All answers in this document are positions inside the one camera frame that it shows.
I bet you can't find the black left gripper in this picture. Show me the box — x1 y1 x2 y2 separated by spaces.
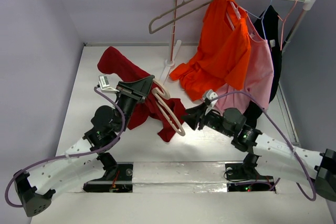
115 75 154 132

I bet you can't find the beige wooden hanger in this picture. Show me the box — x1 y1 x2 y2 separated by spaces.
152 78 185 136

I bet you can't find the dark red t shirt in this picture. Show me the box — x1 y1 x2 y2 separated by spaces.
97 47 185 143

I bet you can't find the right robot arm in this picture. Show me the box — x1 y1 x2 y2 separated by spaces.
182 103 335 201

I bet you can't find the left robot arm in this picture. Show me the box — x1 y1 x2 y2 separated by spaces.
14 75 154 217

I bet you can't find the orange t shirt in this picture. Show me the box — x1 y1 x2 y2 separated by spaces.
170 0 251 101

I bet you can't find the pink t shirt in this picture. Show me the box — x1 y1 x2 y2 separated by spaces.
215 18 274 113

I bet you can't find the grey plastic hanger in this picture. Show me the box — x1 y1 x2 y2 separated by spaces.
148 0 214 35

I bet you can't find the white plastic hanger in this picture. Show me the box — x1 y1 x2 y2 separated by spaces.
225 1 241 30

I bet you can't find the black t shirt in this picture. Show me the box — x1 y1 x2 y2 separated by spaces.
244 5 282 127

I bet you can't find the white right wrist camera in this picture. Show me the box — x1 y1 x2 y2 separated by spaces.
202 89 218 115

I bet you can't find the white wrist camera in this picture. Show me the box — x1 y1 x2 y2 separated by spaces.
202 89 218 115
97 74 119 94

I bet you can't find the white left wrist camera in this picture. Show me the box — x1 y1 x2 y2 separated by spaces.
97 74 119 94

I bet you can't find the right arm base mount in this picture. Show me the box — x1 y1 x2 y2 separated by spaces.
223 154 276 193

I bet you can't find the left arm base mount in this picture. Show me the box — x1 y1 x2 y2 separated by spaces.
82 153 133 193

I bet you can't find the blue wire hanger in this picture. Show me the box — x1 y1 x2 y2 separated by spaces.
243 0 274 41

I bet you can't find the pink wire hanger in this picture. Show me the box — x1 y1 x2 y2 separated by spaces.
277 0 299 51

